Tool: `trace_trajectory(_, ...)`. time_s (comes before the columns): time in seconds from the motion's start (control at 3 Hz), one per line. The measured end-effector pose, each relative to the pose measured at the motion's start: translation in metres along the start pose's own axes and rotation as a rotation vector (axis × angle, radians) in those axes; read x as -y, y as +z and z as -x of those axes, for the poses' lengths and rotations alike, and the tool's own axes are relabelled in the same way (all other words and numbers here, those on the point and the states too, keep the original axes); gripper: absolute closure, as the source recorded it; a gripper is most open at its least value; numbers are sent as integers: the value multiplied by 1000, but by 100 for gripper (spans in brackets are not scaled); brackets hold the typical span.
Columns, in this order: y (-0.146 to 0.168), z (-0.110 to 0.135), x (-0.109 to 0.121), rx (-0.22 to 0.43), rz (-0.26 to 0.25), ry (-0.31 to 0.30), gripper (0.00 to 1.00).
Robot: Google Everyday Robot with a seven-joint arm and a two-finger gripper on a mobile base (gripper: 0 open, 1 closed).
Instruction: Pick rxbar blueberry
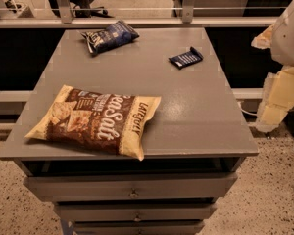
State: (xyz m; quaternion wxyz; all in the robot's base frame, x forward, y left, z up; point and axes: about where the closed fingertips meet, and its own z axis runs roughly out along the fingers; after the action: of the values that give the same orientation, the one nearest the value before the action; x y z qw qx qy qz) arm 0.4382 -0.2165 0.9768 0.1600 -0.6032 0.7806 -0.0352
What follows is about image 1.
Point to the blue rxbar blueberry bar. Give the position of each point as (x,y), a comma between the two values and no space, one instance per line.
(191,57)

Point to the metal railing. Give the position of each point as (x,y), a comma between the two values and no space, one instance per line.
(138,13)

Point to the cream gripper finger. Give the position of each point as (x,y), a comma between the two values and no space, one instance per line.
(277,101)
(263,40)

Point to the brown sea salt chips bag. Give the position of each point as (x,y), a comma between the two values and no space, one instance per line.
(110,123)

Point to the blue chips bag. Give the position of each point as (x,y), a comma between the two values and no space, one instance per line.
(115,35)

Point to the grey drawer cabinet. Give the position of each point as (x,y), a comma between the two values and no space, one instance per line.
(192,146)

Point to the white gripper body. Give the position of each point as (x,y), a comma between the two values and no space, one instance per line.
(290,40)

